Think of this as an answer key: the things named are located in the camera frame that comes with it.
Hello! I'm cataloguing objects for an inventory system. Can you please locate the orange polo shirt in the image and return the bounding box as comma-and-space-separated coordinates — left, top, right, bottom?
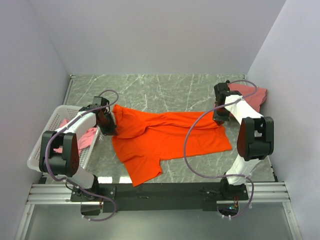
112, 104, 232, 187

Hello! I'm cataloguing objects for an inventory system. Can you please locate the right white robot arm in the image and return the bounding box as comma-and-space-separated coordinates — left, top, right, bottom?
213, 82, 274, 200

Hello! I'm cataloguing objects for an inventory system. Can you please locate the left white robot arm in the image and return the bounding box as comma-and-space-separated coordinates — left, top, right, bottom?
38, 95, 118, 201

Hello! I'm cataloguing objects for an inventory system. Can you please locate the crumpled pink shirt in basket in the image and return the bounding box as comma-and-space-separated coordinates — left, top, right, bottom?
54, 119, 97, 155

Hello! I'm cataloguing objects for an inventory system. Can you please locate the folded pink t shirt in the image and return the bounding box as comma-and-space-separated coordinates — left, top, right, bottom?
229, 83, 268, 113

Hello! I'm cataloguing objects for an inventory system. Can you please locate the white plastic laundry basket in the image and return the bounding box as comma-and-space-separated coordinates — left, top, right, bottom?
27, 105, 100, 178

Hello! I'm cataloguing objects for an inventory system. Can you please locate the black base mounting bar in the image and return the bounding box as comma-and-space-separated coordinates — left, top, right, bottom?
70, 182, 249, 215

